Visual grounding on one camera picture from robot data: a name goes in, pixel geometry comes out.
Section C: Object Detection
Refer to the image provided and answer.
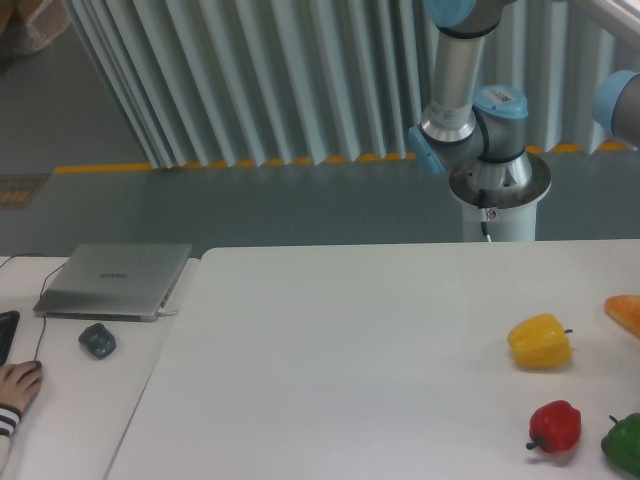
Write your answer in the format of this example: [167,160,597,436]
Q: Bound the cardboard box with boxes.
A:
[1,0,71,59]

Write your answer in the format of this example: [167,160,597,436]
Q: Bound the dark grey small device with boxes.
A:
[78,323,117,360]

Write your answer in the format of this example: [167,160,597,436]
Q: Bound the black mouse cable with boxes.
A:
[0,253,75,363]

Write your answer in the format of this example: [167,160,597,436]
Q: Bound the silver closed laptop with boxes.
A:
[33,243,192,322]

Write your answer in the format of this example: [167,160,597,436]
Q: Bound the striped sleeve forearm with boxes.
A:
[0,404,22,471]

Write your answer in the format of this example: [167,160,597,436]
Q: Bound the green bell pepper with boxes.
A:
[601,412,639,478]

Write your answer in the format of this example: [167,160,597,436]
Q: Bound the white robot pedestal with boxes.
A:
[457,200,538,242]

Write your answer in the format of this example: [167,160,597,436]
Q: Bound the grey folding partition screen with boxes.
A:
[66,1,639,169]

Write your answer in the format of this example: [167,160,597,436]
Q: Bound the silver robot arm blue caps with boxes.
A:
[409,1,639,210]

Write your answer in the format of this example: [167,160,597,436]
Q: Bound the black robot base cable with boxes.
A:
[477,187,494,243]

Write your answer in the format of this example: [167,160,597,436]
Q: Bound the yellow bell pepper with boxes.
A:
[507,313,572,369]

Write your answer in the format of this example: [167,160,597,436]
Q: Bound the person's hand on mouse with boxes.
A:
[1,361,44,414]

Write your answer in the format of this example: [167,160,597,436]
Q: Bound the red bell pepper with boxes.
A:
[526,400,582,454]

